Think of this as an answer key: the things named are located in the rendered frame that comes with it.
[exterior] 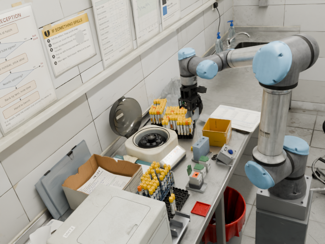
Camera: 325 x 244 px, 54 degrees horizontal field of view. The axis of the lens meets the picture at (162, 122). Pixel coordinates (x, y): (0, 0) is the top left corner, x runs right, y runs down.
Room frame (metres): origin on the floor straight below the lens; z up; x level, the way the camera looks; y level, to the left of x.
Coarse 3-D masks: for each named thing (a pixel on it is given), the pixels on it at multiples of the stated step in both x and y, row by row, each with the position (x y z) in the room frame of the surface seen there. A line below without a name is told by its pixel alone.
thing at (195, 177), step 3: (192, 171) 1.15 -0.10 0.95; (192, 174) 1.13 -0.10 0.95; (195, 174) 1.13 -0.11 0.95; (198, 174) 1.13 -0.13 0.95; (201, 174) 1.13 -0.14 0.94; (189, 177) 1.12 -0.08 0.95; (192, 177) 1.11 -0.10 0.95; (195, 177) 1.11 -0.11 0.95; (198, 177) 1.11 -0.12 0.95; (201, 177) 1.13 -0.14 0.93; (192, 180) 1.12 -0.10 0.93; (195, 180) 1.11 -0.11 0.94; (198, 180) 1.10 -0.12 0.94; (201, 180) 1.12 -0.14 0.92; (192, 183) 1.12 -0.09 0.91; (195, 183) 1.11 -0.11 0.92; (198, 183) 1.10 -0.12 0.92
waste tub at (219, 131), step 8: (208, 120) 1.55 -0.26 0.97; (216, 120) 1.54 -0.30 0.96; (224, 120) 1.52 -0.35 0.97; (208, 128) 1.55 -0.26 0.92; (216, 128) 1.54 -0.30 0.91; (224, 128) 1.52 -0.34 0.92; (208, 136) 1.44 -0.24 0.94; (216, 136) 1.42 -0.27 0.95; (224, 136) 1.40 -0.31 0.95; (216, 144) 1.42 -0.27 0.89
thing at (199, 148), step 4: (204, 140) 1.35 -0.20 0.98; (208, 140) 1.37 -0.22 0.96; (196, 144) 1.33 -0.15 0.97; (200, 144) 1.32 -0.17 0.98; (204, 144) 1.34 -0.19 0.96; (208, 144) 1.37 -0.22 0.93; (192, 148) 1.32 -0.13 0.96; (196, 148) 1.31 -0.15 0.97; (200, 148) 1.31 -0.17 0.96; (204, 148) 1.33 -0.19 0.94; (208, 148) 1.37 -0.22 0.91; (196, 152) 1.31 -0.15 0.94; (200, 152) 1.30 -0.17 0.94; (204, 152) 1.33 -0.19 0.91; (208, 152) 1.36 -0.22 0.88; (196, 156) 1.31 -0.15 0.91; (200, 156) 1.30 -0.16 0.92; (208, 156) 1.33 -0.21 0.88; (192, 160) 1.33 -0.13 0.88; (196, 160) 1.31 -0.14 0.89
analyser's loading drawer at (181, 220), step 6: (174, 216) 0.93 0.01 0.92; (180, 216) 0.93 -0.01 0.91; (186, 216) 0.92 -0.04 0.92; (174, 222) 0.89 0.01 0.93; (180, 222) 0.87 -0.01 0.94; (186, 222) 0.90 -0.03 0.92; (174, 228) 0.88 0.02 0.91; (180, 228) 0.87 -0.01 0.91; (174, 234) 0.84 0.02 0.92; (180, 234) 0.84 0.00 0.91; (174, 240) 0.82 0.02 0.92
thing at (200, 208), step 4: (196, 204) 1.02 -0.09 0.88; (200, 204) 1.02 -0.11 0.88; (204, 204) 1.01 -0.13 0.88; (208, 204) 1.00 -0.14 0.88; (192, 208) 0.99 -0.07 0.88; (196, 208) 1.00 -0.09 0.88; (200, 208) 0.99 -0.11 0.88; (204, 208) 0.99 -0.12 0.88; (208, 208) 0.98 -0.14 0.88; (192, 212) 0.97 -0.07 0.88; (196, 212) 0.97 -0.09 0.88; (200, 212) 0.97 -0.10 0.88; (204, 212) 0.97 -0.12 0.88; (204, 216) 0.94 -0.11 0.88
